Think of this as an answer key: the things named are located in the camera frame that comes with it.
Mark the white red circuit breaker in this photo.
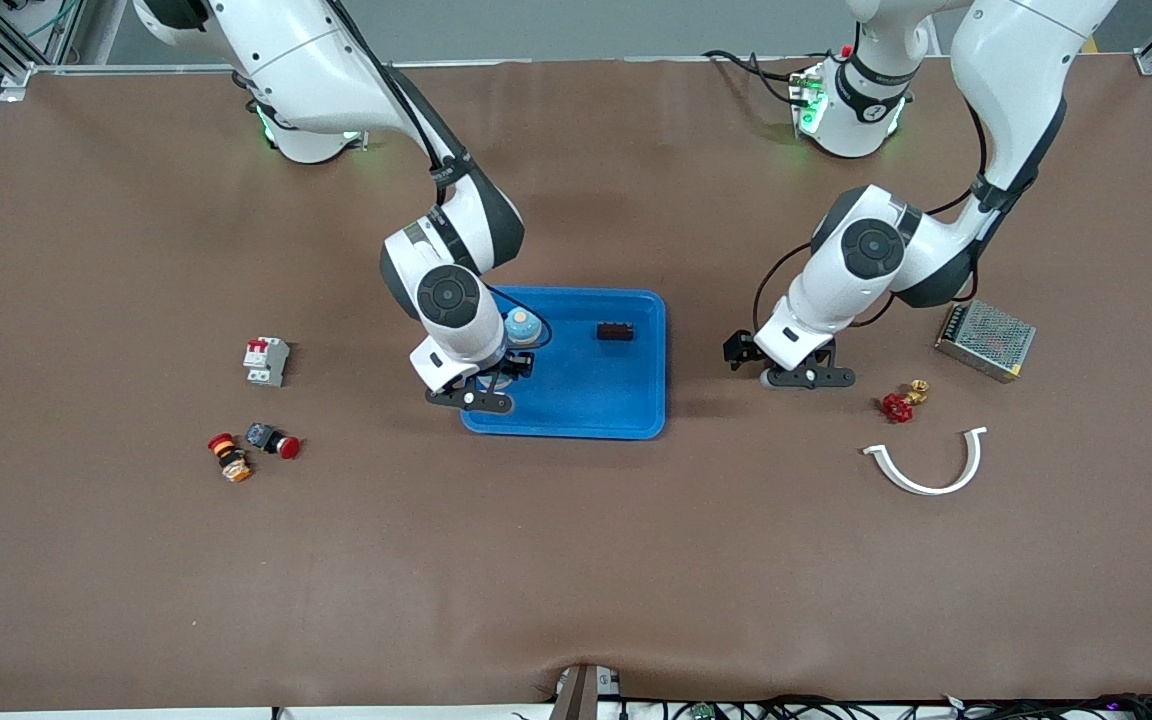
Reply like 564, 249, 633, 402
242, 337, 291, 388

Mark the brown table mat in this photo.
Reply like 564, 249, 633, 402
0, 55, 1152, 713

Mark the black arm base cable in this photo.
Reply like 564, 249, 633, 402
702, 48, 812, 109

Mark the blue plastic tray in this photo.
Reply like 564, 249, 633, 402
460, 286, 668, 441

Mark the orange red push button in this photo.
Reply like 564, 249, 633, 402
207, 433, 254, 484

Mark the metal mesh power supply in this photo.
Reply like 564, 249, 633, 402
934, 299, 1038, 384

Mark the red handle brass valve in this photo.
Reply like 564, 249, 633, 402
881, 379, 931, 424

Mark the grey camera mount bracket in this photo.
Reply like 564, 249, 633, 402
548, 662, 625, 720

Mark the red emergency stop button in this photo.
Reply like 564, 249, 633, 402
244, 422, 302, 461

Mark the white curved plastic clip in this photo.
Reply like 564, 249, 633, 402
861, 426, 989, 497

